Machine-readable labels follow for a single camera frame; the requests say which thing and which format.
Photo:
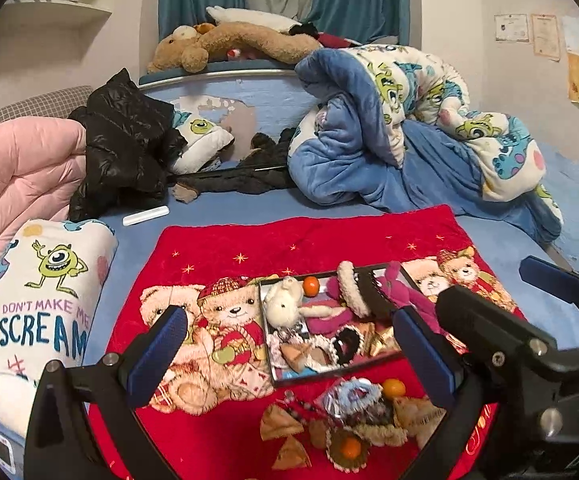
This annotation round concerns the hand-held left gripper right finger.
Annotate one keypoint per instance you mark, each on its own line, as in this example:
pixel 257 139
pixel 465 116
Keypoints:
pixel 422 355

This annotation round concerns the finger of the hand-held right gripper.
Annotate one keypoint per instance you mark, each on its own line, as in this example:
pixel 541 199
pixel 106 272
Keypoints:
pixel 489 325
pixel 554 272

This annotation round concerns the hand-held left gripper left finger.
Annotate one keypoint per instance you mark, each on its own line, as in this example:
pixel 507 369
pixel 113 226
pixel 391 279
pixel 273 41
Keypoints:
pixel 162 345

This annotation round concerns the magenta plush toy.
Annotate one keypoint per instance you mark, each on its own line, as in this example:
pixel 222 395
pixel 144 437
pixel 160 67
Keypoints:
pixel 404 300

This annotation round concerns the dark brown fleece headband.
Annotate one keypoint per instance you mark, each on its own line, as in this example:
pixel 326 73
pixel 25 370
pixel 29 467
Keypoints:
pixel 374 295

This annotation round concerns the white plush rabbit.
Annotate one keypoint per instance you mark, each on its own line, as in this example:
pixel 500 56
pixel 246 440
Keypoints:
pixel 282 305

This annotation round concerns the black shallow box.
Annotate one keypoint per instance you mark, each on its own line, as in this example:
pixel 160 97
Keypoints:
pixel 289 376

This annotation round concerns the orange tangerine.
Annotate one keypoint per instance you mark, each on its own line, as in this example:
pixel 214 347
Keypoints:
pixel 350 447
pixel 394 386
pixel 311 285

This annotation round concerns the gold fabric bow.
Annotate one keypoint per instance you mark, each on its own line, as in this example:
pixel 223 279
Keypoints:
pixel 377 340

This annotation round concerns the beige plush rabbit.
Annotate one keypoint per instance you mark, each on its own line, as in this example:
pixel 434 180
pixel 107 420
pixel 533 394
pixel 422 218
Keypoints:
pixel 419 412

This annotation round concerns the black white scrunchie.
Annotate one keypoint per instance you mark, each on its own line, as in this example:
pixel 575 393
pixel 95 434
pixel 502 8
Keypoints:
pixel 347 342

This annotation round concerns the light blue scrunchie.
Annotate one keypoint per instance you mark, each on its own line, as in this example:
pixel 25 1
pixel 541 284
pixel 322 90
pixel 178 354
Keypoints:
pixel 354 392

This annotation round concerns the brown lace hair bow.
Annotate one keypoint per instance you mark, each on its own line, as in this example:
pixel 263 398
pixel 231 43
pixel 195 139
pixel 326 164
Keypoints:
pixel 302 357

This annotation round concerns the large printed white pillow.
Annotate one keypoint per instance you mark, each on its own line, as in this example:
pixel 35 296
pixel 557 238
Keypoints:
pixel 34 360

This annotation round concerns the white stick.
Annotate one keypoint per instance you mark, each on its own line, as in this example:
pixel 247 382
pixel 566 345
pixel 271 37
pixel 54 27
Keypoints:
pixel 144 215

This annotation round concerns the blue bed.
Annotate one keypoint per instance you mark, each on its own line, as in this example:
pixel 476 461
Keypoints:
pixel 194 210

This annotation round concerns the tan fabric bow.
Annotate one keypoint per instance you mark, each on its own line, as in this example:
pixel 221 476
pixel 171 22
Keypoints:
pixel 279 422

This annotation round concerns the brown checked fabric bow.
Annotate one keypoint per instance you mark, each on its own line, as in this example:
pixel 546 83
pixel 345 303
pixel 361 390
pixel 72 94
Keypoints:
pixel 292 455

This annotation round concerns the red printed blanket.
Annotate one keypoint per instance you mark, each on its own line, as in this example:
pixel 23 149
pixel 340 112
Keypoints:
pixel 294 240

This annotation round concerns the dark clothing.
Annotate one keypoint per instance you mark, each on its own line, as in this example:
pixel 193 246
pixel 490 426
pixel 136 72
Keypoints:
pixel 249 180

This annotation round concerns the black puffer jacket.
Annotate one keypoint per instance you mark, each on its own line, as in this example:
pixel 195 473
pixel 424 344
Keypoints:
pixel 119 150

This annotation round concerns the small printed white pillow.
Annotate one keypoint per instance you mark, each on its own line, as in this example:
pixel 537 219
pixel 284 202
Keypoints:
pixel 199 140

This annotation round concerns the blue printed comforter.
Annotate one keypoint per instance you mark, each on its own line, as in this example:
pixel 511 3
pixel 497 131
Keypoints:
pixel 339 160

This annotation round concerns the pink quilt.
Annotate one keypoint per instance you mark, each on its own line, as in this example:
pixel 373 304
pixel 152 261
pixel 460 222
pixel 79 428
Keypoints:
pixel 19 170

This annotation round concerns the grey checked cushion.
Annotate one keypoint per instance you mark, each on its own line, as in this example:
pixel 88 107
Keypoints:
pixel 34 105

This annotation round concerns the brown teddy bear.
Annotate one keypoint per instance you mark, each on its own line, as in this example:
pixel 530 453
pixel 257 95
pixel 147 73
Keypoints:
pixel 249 40

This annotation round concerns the red and black cloth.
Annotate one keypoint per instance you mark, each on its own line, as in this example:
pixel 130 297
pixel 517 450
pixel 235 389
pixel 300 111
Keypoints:
pixel 329 37

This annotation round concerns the white plush cushion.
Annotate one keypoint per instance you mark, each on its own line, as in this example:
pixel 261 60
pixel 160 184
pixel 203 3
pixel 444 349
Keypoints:
pixel 254 17

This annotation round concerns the cream wall certificate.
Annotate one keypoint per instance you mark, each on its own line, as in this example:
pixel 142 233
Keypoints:
pixel 546 37

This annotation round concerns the white wall certificate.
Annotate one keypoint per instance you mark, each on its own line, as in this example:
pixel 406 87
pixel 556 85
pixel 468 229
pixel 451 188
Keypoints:
pixel 512 27

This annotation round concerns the white wall shelf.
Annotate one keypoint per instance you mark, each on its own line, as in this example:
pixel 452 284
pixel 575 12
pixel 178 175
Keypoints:
pixel 59 12

